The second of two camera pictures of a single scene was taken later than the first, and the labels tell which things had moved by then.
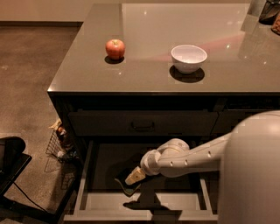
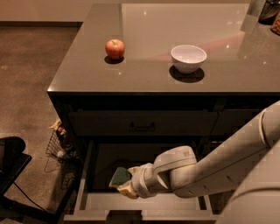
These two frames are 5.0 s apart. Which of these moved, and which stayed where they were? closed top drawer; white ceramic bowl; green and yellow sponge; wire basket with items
Moved: green and yellow sponge
Stayed: wire basket with items; white ceramic bowl; closed top drawer
